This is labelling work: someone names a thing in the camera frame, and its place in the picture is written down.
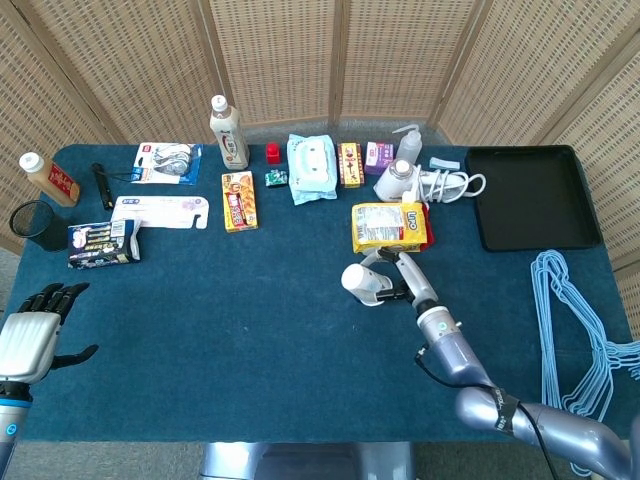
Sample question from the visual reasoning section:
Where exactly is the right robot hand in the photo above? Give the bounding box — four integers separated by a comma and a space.
359, 248, 440, 312

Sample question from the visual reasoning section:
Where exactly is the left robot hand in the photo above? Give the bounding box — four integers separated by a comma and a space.
0, 282, 100, 385

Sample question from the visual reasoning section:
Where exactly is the white paper cup green print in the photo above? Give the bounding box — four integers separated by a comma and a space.
340, 263, 394, 307

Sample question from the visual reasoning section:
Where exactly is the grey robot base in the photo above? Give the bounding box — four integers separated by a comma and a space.
199, 441, 417, 480

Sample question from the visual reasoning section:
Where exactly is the red packet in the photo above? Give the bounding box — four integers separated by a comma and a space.
421, 202, 436, 246

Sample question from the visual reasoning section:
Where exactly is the yellow Lipo snack bag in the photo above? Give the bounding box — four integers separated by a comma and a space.
351, 201, 434, 254

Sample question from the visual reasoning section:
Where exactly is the black mesh pen holder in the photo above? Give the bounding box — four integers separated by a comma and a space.
9, 199, 69, 253

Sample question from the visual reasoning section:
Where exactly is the dark blue printed pack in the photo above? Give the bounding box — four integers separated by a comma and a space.
67, 219, 142, 270

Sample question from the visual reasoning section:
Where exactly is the purple white box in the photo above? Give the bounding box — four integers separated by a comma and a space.
364, 141, 395, 176

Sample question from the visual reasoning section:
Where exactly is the red yellow upright box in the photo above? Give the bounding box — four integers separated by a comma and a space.
337, 142, 364, 189

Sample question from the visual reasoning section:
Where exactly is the translucent wash bottle bent nozzle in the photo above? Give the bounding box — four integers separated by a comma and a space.
391, 124, 424, 164

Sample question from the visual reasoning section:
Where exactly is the black plastic tray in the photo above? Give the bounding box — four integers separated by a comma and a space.
464, 144, 603, 252

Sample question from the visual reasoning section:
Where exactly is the light blue wet wipes pack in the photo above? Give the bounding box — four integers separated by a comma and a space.
286, 133, 338, 207

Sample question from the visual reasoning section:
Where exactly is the brown tea bottle red label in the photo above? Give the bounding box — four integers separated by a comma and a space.
18, 152, 81, 208

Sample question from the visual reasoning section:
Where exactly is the blue table cloth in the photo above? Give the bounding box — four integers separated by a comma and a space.
0, 143, 640, 444

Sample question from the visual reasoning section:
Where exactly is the white toothbrush package card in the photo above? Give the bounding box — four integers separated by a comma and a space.
110, 195, 209, 230

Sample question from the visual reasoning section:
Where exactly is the yellow orange snack box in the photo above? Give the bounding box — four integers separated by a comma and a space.
221, 171, 260, 233

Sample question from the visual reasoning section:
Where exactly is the milk tea bottle white cap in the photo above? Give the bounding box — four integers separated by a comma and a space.
208, 94, 251, 170

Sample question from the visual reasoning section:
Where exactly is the blue card blister pack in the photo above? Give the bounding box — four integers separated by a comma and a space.
131, 142, 205, 186

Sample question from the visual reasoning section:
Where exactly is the woven wooden folding screen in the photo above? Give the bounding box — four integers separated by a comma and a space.
0, 0, 640, 274

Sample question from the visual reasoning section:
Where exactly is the white power cord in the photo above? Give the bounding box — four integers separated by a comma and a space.
417, 169, 487, 204

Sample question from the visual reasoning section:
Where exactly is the light blue wire hanger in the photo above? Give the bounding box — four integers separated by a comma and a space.
533, 251, 640, 411
529, 248, 640, 416
537, 254, 640, 476

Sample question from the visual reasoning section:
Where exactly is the black stick with strap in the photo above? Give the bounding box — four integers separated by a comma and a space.
90, 162, 136, 211

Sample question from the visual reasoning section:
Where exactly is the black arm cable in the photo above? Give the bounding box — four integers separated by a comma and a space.
414, 349, 559, 480

